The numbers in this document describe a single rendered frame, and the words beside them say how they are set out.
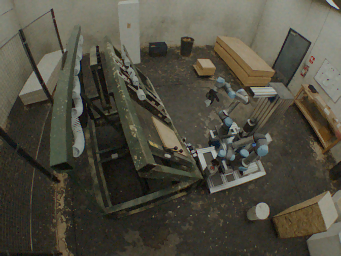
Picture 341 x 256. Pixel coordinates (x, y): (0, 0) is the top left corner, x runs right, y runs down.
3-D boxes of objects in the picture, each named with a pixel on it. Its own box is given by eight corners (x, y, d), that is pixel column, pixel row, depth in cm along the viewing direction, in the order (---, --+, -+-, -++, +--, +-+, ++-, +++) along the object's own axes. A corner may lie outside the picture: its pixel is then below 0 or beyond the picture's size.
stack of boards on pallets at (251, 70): (265, 89, 478) (275, 71, 416) (243, 90, 458) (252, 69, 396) (233, 53, 618) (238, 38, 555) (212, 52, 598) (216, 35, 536)
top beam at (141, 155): (145, 173, 102) (157, 165, 100) (136, 171, 94) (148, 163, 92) (105, 42, 218) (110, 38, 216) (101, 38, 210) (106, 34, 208)
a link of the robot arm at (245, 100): (248, 108, 186) (227, 99, 159) (244, 102, 192) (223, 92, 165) (255, 102, 179) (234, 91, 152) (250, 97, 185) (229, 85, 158)
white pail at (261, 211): (260, 219, 237) (275, 215, 199) (248, 224, 231) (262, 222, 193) (255, 204, 255) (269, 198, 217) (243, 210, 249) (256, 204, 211)
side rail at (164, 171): (194, 182, 194) (201, 178, 192) (139, 177, 104) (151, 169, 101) (192, 178, 197) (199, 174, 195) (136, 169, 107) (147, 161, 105)
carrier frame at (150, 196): (190, 193, 266) (202, 179, 200) (115, 220, 226) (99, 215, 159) (148, 107, 381) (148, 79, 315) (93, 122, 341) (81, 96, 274)
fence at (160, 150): (189, 163, 206) (191, 162, 205) (146, 147, 128) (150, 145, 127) (187, 160, 209) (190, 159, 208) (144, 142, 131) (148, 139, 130)
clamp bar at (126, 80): (168, 124, 242) (181, 114, 237) (110, 81, 145) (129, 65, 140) (166, 119, 248) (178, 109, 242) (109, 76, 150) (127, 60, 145)
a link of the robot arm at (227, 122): (224, 130, 211) (228, 124, 200) (220, 123, 218) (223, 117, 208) (231, 129, 214) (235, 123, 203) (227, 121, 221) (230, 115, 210)
